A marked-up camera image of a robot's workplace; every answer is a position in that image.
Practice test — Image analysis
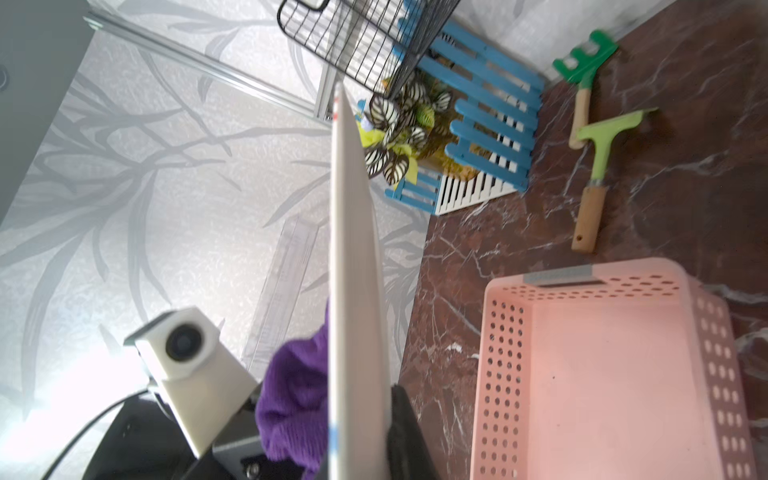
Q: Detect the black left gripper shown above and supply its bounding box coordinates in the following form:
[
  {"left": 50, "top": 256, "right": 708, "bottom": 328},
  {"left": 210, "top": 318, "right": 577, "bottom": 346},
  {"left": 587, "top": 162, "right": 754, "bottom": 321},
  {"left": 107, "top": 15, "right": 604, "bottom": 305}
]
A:
[{"left": 83, "top": 387, "right": 300, "bottom": 479}]

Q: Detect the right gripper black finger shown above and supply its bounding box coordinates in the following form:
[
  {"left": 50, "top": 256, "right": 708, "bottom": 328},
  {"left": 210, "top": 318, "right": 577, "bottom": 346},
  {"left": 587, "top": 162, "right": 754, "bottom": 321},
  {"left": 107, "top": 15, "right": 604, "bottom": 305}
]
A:
[{"left": 387, "top": 385, "right": 439, "bottom": 480}]

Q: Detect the plaid striped white plate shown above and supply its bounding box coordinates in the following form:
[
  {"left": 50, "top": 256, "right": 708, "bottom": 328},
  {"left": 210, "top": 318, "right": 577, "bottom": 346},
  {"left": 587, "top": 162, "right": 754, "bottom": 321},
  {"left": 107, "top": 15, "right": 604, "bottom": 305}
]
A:
[{"left": 328, "top": 83, "right": 391, "bottom": 479}]

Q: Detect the purple cloth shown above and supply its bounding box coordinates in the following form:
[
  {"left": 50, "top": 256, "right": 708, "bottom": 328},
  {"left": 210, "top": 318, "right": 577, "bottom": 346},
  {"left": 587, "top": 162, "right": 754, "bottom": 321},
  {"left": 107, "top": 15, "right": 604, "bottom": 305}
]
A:
[{"left": 255, "top": 322, "right": 329, "bottom": 479}]

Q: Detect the pink perforated plastic basket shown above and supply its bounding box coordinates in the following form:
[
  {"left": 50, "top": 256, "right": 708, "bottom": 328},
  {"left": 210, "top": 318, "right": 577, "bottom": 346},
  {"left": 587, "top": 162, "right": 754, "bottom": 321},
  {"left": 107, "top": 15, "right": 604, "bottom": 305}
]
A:
[{"left": 470, "top": 258, "right": 757, "bottom": 479}]

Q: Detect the green toy hoe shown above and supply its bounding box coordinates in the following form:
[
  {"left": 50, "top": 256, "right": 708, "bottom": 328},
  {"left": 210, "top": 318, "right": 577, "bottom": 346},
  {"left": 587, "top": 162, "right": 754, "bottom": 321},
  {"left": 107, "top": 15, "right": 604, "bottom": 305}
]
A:
[{"left": 571, "top": 108, "right": 657, "bottom": 253}]

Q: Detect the potted plant in yellow pot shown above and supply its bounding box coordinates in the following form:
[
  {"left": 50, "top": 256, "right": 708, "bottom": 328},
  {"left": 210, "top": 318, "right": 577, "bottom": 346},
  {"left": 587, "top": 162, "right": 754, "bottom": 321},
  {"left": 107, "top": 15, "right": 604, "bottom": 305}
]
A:
[{"left": 356, "top": 78, "right": 478, "bottom": 186}]

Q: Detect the blue white slatted crate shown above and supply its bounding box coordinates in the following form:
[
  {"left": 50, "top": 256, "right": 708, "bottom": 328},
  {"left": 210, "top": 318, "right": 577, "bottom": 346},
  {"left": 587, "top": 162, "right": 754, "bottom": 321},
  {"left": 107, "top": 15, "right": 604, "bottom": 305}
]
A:
[{"left": 386, "top": 20, "right": 545, "bottom": 216}]

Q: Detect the green toy rake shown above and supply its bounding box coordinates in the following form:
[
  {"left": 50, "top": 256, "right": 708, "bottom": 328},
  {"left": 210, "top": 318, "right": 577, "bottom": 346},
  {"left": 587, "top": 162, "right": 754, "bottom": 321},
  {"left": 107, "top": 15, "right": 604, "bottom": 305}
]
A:
[{"left": 552, "top": 30, "right": 618, "bottom": 150}]

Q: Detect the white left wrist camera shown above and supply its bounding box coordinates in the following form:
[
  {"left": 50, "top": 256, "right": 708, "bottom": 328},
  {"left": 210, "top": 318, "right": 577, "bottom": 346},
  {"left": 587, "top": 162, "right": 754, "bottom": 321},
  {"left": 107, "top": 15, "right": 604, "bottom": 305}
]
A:
[{"left": 123, "top": 307, "right": 257, "bottom": 458}]

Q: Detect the clear acrylic wall shelf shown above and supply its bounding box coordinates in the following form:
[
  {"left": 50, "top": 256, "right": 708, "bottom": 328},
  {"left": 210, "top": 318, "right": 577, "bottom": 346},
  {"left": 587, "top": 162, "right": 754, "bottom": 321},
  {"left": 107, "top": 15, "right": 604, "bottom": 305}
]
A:
[{"left": 240, "top": 215, "right": 319, "bottom": 381}]

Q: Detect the aluminium frame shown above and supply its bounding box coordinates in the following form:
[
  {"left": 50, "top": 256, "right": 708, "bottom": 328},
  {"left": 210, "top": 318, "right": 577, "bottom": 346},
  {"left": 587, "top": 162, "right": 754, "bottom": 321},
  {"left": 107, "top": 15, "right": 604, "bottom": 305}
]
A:
[{"left": 83, "top": 10, "right": 331, "bottom": 123}]

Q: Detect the black wire wall rack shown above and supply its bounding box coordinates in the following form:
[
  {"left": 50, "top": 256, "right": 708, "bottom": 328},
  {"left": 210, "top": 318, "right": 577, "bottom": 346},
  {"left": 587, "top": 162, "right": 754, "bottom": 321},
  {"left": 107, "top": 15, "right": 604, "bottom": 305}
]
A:
[{"left": 277, "top": 0, "right": 458, "bottom": 99}]

